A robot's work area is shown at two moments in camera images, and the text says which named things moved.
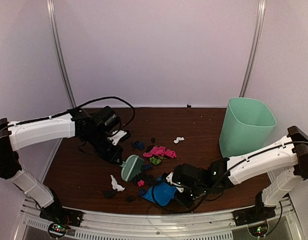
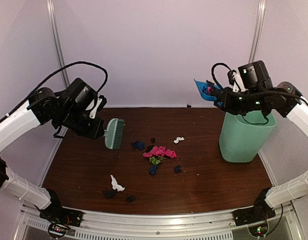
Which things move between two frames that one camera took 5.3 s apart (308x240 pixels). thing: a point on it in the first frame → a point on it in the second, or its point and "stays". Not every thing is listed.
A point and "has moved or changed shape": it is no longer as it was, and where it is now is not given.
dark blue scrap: [148, 166] → [153, 169]
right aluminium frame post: [258, 24] stays
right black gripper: [186, 203] → [225, 104]
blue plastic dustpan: [161, 193] → [203, 89]
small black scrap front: [130, 198] stays
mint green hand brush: [132, 166] has moved or changed shape
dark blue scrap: [139, 144] stays
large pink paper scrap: [160, 150] stays
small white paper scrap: [177, 139] stays
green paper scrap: [154, 160] stays
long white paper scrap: [115, 185] stays
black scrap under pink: [149, 148] stays
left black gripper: [117, 153] → [96, 130]
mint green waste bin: [247, 127] stays
